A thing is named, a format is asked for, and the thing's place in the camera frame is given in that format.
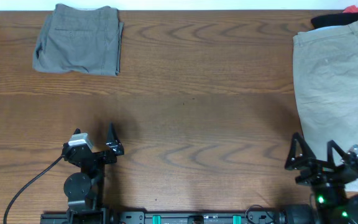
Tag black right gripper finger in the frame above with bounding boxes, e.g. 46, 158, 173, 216
326, 139, 349, 170
285, 133, 316, 170

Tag grey shorts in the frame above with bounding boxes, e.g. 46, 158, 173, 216
32, 4, 124, 76

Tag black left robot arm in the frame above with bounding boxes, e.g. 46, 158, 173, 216
62, 124, 124, 213

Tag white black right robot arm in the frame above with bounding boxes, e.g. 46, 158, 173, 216
285, 133, 358, 223

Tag beige khaki shorts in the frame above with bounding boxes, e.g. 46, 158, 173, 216
292, 20, 358, 192

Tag black garment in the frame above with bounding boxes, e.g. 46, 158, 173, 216
311, 12, 358, 29

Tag black left camera cable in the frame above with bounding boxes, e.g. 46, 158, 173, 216
3, 155, 65, 224

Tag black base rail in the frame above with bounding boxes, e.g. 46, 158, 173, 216
40, 208, 287, 224

